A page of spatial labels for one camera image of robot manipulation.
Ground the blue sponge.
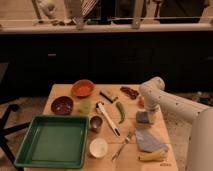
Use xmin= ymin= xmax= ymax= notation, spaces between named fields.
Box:
xmin=136 ymin=111 xmax=149 ymax=124

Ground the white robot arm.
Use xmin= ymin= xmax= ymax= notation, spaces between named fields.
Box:
xmin=139 ymin=77 xmax=213 ymax=171

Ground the orange fruit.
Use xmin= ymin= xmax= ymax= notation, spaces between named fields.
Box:
xmin=138 ymin=96 xmax=144 ymax=107

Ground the blue folded cloth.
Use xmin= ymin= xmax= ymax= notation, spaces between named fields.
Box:
xmin=135 ymin=128 xmax=169 ymax=153

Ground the dark brown food pile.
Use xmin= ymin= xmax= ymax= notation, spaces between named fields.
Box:
xmin=120 ymin=87 xmax=139 ymax=100

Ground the green pepper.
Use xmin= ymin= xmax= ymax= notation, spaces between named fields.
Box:
xmin=116 ymin=102 xmax=125 ymax=124

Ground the black and tan block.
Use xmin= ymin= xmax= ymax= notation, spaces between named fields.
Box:
xmin=100 ymin=90 xmax=118 ymax=103

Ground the silver fork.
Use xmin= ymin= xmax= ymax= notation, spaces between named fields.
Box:
xmin=111 ymin=131 xmax=133 ymax=162

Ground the small metal cup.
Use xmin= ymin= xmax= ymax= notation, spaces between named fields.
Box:
xmin=90 ymin=116 xmax=103 ymax=133

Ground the light green cup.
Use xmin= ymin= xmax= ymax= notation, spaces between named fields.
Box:
xmin=79 ymin=100 xmax=91 ymax=114

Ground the orange bowl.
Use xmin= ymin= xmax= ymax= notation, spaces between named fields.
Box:
xmin=71 ymin=79 xmax=94 ymax=97

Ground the dark red bowl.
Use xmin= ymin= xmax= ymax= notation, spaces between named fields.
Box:
xmin=51 ymin=96 xmax=73 ymax=115

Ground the green plastic tray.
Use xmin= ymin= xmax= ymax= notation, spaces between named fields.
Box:
xmin=14 ymin=115 xmax=89 ymax=169

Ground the black chair base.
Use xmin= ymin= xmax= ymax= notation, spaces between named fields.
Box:
xmin=0 ymin=104 xmax=29 ymax=171

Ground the white handled kitchen tool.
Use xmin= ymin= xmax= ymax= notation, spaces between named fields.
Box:
xmin=96 ymin=102 xmax=120 ymax=137

